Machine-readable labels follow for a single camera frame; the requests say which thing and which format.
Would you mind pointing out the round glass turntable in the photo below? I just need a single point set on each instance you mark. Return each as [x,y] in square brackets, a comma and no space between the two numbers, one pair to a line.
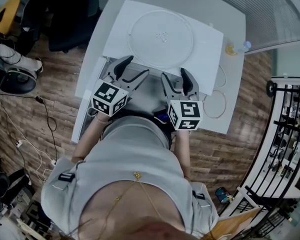
[150,49]

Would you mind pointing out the white power strip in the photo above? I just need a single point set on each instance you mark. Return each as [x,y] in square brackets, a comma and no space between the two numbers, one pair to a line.
[53,162]

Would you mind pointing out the black office chair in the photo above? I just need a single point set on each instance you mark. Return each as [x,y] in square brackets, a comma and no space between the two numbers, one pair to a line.
[70,21]

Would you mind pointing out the black white floor fan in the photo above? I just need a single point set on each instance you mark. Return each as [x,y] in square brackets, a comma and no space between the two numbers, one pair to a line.
[21,80]

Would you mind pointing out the person's left forearm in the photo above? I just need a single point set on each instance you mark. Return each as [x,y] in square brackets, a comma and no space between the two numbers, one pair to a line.
[87,139]

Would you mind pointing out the black metal shelf rack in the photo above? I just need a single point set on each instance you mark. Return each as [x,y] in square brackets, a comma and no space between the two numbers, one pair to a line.
[290,126]

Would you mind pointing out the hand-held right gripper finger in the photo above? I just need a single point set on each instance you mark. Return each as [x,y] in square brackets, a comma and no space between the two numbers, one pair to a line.
[190,85]
[168,89]

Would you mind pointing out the wooden board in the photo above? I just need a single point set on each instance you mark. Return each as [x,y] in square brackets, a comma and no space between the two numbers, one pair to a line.
[230,225]

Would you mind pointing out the small white plug adapter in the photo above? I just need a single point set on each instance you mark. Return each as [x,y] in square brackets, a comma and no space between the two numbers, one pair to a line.
[19,143]

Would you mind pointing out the person's grey top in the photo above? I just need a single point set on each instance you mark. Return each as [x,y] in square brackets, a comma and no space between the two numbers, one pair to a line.
[130,154]

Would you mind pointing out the white curved table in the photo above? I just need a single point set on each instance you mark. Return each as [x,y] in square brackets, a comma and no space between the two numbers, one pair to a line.
[236,96]

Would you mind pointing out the teal patterned bag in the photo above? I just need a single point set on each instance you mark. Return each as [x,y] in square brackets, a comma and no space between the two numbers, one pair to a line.
[222,195]

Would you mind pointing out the small yellow object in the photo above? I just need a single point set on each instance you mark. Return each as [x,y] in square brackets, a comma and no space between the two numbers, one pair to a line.
[231,50]

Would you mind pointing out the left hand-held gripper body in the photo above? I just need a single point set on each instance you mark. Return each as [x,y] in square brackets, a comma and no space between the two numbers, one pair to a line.
[110,99]

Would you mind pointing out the white microwave oven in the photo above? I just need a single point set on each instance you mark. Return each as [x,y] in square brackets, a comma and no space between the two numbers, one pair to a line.
[210,59]

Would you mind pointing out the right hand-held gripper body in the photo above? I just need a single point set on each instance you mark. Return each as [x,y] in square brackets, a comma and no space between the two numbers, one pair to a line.
[187,114]

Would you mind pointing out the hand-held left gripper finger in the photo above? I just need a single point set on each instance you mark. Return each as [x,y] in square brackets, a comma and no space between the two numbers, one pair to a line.
[121,67]
[137,82]

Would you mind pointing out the blue waist device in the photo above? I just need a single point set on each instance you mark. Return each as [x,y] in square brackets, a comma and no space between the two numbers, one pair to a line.
[162,117]

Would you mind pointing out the yellow round table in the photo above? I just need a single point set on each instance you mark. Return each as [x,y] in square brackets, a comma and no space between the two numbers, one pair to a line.
[10,9]

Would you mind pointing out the person's right forearm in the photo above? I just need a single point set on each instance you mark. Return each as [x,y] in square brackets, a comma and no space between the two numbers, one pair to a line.
[183,154]

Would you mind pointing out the clear plastic bottle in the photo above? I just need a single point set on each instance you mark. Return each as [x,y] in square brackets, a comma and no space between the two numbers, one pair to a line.
[247,44]

